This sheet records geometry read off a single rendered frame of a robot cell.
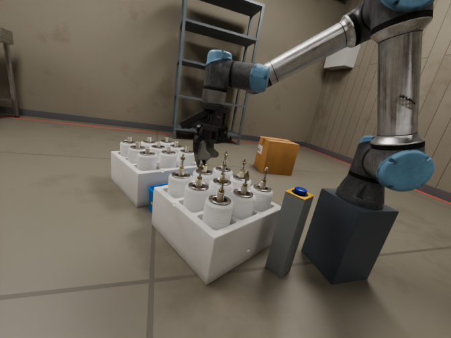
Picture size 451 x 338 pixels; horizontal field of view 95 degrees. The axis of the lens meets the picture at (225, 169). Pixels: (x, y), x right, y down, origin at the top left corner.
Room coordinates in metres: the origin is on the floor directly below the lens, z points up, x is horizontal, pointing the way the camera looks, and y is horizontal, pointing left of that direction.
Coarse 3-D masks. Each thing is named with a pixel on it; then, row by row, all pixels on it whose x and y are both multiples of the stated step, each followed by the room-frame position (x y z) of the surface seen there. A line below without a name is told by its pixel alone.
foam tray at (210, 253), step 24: (168, 216) 0.69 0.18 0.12; (192, 216) 0.61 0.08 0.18; (264, 216) 0.70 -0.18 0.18; (168, 240) 0.68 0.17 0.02; (192, 240) 0.58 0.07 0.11; (216, 240) 0.52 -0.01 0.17; (240, 240) 0.61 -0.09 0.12; (264, 240) 0.73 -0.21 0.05; (192, 264) 0.57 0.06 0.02; (216, 264) 0.54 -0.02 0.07
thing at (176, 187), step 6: (168, 180) 0.77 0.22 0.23; (174, 180) 0.74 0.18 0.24; (180, 180) 0.74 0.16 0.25; (186, 180) 0.75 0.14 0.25; (192, 180) 0.78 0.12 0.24; (168, 186) 0.76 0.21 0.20; (174, 186) 0.74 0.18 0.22; (180, 186) 0.74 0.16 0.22; (168, 192) 0.76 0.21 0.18; (174, 192) 0.74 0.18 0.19; (180, 192) 0.74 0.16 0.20; (174, 198) 0.74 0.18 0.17
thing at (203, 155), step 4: (200, 144) 0.68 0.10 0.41; (204, 144) 0.67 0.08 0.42; (200, 148) 0.68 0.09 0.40; (204, 148) 0.67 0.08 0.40; (200, 152) 0.67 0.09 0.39; (204, 152) 0.67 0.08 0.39; (196, 156) 0.67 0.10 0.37; (200, 156) 0.67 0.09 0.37; (204, 156) 0.67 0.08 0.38; (208, 156) 0.66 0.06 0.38; (196, 160) 0.68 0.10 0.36
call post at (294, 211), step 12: (288, 204) 0.63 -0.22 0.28; (300, 204) 0.60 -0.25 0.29; (288, 216) 0.62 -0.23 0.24; (300, 216) 0.60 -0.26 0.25; (276, 228) 0.64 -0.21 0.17; (288, 228) 0.61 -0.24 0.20; (300, 228) 0.62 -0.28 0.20; (276, 240) 0.63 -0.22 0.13; (288, 240) 0.61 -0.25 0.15; (276, 252) 0.63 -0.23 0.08; (288, 252) 0.60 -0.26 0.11; (276, 264) 0.62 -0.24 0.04; (288, 264) 0.62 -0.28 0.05
